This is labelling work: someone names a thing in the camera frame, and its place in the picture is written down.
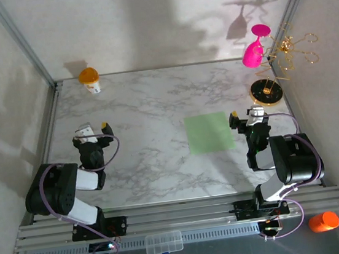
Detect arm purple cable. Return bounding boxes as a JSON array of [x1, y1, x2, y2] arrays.
[[250, 108, 332, 242], [34, 132, 134, 254]]

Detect slotted grey cable duct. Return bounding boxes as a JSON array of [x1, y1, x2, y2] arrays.
[[26, 222, 263, 254]]

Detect aluminium frame rail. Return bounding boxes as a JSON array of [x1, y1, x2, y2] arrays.
[[11, 185, 339, 254]]

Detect aluminium frame post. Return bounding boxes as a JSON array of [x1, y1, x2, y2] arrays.
[[260, 0, 329, 63], [0, 0, 64, 100]]

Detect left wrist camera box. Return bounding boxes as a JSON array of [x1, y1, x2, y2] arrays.
[[74, 121, 99, 146]]

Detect light green paper sheet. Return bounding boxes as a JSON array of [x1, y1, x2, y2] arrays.
[[183, 110, 236, 156]]

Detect orange plastic cup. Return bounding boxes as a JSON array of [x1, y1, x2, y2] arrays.
[[306, 210, 339, 234]]

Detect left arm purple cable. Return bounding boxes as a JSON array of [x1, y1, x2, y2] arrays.
[[34, 132, 134, 254]]

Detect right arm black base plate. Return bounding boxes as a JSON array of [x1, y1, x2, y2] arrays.
[[232, 194, 291, 221]]

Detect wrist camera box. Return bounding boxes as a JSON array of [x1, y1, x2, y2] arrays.
[[245, 104, 267, 126], [74, 121, 99, 146]]

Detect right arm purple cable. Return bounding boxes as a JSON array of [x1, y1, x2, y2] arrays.
[[250, 108, 332, 242]]

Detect gold wire glass rack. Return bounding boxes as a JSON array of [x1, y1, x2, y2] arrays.
[[241, 18, 327, 110]]

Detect white cup with orange lid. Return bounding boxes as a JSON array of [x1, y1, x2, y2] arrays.
[[76, 66, 102, 97]]

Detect pink wine glass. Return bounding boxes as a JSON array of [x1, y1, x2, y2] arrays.
[[238, 22, 276, 70]]

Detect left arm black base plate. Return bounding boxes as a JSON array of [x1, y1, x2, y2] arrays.
[[70, 215, 130, 242]]

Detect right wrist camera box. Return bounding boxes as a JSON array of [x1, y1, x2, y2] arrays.
[[245, 104, 267, 126]]

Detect black controller board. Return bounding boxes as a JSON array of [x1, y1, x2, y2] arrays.
[[87, 240, 120, 254], [257, 217, 284, 240]]

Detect clear plastic compartment box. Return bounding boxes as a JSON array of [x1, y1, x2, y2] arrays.
[[144, 230, 185, 254]]

